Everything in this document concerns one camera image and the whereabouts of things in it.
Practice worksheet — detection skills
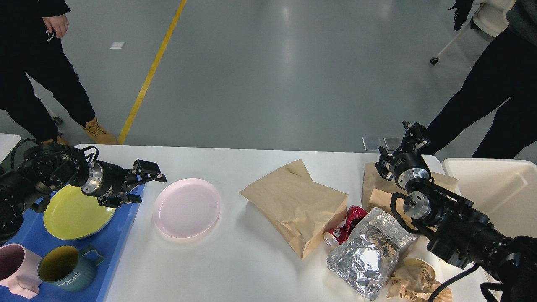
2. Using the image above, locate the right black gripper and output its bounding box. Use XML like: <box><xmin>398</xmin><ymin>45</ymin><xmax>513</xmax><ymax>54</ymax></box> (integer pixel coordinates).
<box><xmin>375</xmin><ymin>121</ymin><xmax>431</xmax><ymax>190</ymax></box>

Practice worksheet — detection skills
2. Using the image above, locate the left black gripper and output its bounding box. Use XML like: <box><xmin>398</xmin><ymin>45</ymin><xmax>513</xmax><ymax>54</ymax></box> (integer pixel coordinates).
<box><xmin>81</xmin><ymin>160</ymin><xmax>167</xmax><ymax>208</ymax></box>

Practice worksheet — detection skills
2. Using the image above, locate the dark green mug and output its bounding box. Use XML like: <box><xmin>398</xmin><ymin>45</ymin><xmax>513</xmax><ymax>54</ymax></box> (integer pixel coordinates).
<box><xmin>38</xmin><ymin>245</ymin><xmax>105</xmax><ymax>292</ymax></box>

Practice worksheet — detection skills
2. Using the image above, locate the pink mug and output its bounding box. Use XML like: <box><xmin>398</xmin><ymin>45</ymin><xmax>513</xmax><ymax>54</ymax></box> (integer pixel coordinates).
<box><xmin>0</xmin><ymin>243</ymin><xmax>43</xmax><ymax>299</ymax></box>

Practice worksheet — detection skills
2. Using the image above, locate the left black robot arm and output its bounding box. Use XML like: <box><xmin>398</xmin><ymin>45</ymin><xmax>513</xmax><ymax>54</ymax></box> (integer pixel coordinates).
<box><xmin>0</xmin><ymin>143</ymin><xmax>167</xmax><ymax>244</ymax></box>

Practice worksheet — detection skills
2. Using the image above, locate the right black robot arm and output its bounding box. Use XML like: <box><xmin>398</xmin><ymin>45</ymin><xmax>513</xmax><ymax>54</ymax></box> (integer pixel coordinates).
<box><xmin>375</xmin><ymin>122</ymin><xmax>537</xmax><ymax>302</ymax></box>

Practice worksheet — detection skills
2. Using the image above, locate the brown paper bag right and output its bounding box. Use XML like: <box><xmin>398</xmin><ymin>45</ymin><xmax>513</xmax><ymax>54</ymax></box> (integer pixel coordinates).
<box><xmin>361</xmin><ymin>162</ymin><xmax>459</xmax><ymax>215</ymax></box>

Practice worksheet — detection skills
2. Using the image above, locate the pink plate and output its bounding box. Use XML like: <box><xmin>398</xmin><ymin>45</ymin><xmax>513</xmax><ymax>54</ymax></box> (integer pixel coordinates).
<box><xmin>153</xmin><ymin>178</ymin><xmax>222</xmax><ymax>241</ymax></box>

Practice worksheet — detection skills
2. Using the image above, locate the yellow plate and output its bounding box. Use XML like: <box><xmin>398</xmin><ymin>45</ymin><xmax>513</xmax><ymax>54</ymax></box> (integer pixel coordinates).
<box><xmin>44</xmin><ymin>185</ymin><xmax>116</xmax><ymax>240</ymax></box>

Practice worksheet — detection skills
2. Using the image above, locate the paper cup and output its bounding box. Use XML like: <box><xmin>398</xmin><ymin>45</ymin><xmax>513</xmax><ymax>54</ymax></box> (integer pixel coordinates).
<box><xmin>403</xmin><ymin>257</ymin><xmax>437</xmax><ymax>279</ymax></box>

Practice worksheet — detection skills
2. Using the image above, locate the blue plastic tray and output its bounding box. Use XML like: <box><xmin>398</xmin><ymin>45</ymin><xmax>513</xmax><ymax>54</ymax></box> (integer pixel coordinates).
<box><xmin>7</xmin><ymin>203</ymin><xmax>139</xmax><ymax>302</ymax></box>

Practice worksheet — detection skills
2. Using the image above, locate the crushed red soda can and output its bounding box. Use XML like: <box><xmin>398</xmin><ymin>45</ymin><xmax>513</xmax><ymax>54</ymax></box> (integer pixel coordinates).
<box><xmin>323</xmin><ymin>205</ymin><xmax>368</xmax><ymax>249</ymax></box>

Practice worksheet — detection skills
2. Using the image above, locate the large brown paper bag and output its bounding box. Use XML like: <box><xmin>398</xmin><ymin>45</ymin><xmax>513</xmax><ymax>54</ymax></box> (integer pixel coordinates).
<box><xmin>240</xmin><ymin>160</ymin><xmax>348</xmax><ymax>259</ymax></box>

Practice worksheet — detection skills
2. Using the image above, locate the crumpled aluminium foil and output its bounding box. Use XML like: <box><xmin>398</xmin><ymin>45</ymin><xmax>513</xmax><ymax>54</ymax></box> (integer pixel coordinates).
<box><xmin>327</xmin><ymin>208</ymin><xmax>416</xmax><ymax>301</ymax></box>

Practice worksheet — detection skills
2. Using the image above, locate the white plastic bin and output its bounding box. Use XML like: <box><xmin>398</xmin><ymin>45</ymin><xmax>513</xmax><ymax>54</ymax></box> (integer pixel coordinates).
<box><xmin>442</xmin><ymin>159</ymin><xmax>537</xmax><ymax>237</ymax></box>

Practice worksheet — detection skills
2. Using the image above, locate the white side table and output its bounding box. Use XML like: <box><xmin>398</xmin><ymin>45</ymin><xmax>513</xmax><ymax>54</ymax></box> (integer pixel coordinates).
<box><xmin>0</xmin><ymin>133</ymin><xmax>21</xmax><ymax>162</ymax></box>

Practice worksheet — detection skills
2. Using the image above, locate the person in black walking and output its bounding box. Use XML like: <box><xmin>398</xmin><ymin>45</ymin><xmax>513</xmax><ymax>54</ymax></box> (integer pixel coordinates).
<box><xmin>419</xmin><ymin>0</ymin><xmax>537</xmax><ymax>160</ymax></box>

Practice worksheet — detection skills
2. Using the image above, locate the crumpled brown paper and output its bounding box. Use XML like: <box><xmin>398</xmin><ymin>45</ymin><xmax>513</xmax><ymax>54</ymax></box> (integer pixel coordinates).
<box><xmin>387</xmin><ymin>265</ymin><xmax>442</xmax><ymax>302</ymax></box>

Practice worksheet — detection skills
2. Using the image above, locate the white office chair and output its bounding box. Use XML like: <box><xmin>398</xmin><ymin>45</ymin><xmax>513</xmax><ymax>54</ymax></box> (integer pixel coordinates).
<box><xmin>430</xmin><ymin>0</ymin><xmax>515</xmax><ymax>65</ymax></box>

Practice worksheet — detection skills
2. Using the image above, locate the person in black left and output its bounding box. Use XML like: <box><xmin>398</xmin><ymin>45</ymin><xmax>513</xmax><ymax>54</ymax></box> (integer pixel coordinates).
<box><xmin>0</xmin><ymin>0</ymin><xmax>118</xmax><ymax>145</ymax></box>

